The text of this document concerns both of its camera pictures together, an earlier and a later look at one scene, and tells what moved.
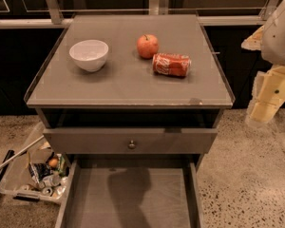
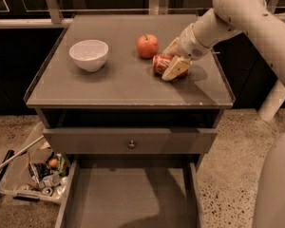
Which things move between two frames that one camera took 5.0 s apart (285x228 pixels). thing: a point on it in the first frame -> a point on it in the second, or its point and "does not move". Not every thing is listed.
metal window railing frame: [159, 5] does not move
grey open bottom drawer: [131, 191] does not move
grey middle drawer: [127, 141] does not move
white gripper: [279, 40] -> [190, 45]
